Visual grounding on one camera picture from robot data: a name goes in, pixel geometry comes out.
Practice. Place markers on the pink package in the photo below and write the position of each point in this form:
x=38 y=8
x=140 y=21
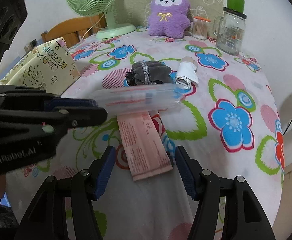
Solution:
x=143 y=147

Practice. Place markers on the yellow cartoon storage box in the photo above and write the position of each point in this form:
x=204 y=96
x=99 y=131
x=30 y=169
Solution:
x=48 y=67

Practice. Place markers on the grey velvet scrunchie cloth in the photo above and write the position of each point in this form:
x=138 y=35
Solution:
x=148 y=73

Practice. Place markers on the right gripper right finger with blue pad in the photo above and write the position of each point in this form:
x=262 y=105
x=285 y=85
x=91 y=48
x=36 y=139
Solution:
x=199 y=183

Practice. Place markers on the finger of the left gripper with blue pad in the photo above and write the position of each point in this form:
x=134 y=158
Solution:
x=66 y=117
x=26 y=98

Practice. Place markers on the wall power socket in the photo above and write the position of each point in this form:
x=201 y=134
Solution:
x=30 y=46

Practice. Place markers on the cotton swab container orange lid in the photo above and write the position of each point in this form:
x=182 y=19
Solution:
x=200 y=27

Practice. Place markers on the purple plush toy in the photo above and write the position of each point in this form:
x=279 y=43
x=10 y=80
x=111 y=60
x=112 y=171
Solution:
x=169 y=18

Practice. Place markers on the clear zip bag pack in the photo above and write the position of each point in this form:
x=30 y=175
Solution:
x=137 y=99

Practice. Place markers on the green desk fan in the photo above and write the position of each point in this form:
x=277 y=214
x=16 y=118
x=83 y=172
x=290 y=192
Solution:
x=88 y=8

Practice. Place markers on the glass mason jar green lid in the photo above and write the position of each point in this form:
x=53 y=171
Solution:
x=229 y=28

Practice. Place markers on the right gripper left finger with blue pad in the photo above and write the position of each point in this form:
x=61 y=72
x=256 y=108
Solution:
x=101 y=171

